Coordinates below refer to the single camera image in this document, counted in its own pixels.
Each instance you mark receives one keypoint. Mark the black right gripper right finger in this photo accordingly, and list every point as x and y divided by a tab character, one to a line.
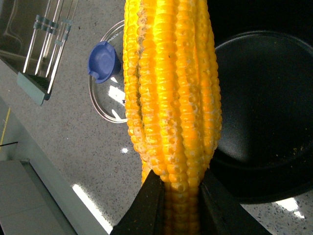
221	214

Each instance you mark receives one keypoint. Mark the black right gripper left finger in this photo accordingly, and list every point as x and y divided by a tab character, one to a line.
145	215

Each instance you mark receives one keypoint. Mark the yellow corn cob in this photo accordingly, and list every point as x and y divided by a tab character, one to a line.
172	100

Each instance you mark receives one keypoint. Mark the glass pot lid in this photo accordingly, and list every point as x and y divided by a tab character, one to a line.
106	78

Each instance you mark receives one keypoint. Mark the dark blue pot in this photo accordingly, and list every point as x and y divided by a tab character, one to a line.
265	55

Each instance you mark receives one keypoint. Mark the metal dish rack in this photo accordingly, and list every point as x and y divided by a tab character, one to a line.
49	36

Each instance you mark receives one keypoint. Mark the steel sink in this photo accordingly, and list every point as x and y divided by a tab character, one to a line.
16	28

